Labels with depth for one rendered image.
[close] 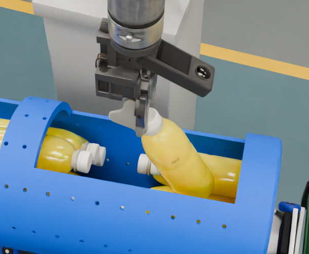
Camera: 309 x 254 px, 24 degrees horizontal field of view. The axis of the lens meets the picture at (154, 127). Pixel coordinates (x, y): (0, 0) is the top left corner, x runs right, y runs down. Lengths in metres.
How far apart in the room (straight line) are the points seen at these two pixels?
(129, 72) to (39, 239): 0.39
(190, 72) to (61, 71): 0.77
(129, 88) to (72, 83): 0.73
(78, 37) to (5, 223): 0.52
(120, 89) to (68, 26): 0.58
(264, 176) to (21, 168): 0.40
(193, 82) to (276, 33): 2.11
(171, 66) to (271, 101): 1.88
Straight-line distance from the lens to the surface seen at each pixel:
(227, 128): 2.78
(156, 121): 1.14
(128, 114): 1.10
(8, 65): 3.02
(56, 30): 1.65
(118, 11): 0.94
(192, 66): 1.04
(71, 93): 1.82
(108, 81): 1.05
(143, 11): 0.93
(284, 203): 1.50
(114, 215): 1.22
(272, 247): 1.51
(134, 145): 1.46
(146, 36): 0.96
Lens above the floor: 2.26
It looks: 55 degrees down
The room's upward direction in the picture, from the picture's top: straight up
